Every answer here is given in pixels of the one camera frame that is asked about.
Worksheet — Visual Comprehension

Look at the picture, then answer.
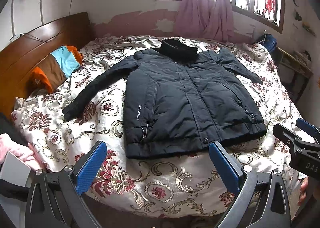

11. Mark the dark navy padded jacket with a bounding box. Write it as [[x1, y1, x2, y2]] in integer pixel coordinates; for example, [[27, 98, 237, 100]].
[[63, 39, 267, 159]]

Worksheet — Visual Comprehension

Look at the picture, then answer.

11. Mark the person's right hand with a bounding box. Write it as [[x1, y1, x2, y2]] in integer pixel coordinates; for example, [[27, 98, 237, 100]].
[[298, 177, 309, 205]]

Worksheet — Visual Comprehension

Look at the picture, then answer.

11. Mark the floral white bed quilt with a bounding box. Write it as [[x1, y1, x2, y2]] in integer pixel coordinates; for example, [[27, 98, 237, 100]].
[[11, 36, 311, 218]]

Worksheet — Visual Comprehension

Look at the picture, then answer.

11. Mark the wooden side table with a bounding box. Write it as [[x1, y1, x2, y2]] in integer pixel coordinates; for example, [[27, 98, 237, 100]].
[[272, 46, 313, 104]]

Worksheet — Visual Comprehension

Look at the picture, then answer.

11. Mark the pink fluffy cloth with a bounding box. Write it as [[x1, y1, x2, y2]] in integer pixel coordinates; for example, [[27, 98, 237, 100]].
[[0, 134, 44, 171]]

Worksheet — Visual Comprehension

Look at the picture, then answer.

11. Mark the white box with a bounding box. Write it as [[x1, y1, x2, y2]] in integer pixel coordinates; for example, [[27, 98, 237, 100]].
[[0, 151, 31, 188]]

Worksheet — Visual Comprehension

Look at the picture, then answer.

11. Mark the blue bag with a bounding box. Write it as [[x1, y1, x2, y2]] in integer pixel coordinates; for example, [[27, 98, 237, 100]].
[[255, 34, 277, 54]]

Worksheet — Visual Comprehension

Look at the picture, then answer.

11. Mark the orange blue brown pillow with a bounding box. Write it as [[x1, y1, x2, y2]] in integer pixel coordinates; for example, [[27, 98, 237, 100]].
[[30, 46, 83, 94]]

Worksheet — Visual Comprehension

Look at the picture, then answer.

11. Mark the brown wooden headboard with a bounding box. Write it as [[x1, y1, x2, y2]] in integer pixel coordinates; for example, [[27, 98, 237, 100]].
[[1, 12, 94, 119]]

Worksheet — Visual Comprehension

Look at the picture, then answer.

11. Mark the pink tied curtain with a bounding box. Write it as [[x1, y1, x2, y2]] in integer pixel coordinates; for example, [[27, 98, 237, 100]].
[[173, 0, 234, 42]]

